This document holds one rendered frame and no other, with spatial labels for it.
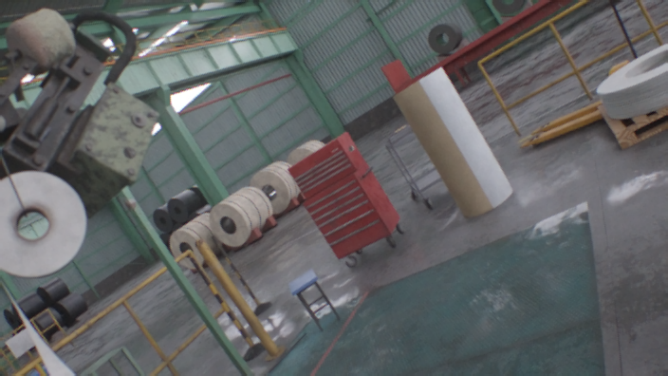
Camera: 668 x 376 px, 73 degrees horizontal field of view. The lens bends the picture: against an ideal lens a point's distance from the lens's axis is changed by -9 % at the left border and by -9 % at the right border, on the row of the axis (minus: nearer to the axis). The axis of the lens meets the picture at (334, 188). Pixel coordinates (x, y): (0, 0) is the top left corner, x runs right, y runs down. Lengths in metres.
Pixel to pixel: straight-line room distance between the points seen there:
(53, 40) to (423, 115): 3.69
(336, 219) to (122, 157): 4.24
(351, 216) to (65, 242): 4.36
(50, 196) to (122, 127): 0.23
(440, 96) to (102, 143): 3.70
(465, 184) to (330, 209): 1.42
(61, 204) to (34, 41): 0.33
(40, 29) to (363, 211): 4.24
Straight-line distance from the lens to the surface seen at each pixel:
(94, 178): 0.99
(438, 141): 4.43
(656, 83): 4.39
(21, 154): 0.92
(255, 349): 4.67
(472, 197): 4.54
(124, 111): 1.02
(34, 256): 0.82
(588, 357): 2.27
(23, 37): 1.03
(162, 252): 3.87
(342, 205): 5.00
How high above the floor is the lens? 1.33
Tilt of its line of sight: 6 degrees down
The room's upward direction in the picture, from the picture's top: 32 degrees counter-clockwise
